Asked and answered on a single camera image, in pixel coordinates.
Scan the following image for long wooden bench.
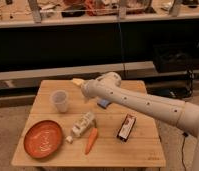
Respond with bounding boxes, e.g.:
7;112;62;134
0;0;199;28

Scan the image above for metal frame leg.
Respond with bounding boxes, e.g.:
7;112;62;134
28;0;42;23
118;0;127;19

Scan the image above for dark chocolate bar package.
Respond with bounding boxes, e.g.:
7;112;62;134
117;114;136;142

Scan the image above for orange tool on bench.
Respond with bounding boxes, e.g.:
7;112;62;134
85;0;118;16

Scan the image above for blue sponge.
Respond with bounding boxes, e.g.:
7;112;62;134
97;99;110;109

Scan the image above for black box on shelf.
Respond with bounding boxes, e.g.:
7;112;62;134
153;43;199;73

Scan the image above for white plastic bottle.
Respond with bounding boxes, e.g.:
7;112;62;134
66;112;95;144

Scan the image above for orange ceramic bowl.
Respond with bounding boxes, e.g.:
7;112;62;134
23;120;63;159

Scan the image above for metal frame leg middle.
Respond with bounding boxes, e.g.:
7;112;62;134
118;0;127;19

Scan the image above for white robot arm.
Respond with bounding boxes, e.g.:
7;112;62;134
72;72;199;171

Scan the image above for translucent white cup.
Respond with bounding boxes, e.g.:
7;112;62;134
50;90;68;113

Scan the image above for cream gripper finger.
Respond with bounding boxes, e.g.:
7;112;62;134
72;78;85;86

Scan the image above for orange carrot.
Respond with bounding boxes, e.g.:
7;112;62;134
85;128;98;154

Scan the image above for metal frame leg left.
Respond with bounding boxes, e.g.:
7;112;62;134
28;0;42;23

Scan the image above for black cable on floor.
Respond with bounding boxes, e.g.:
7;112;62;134
180;131;189;171

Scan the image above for blue hanging cable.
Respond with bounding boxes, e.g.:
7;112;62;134
117;19;127;76

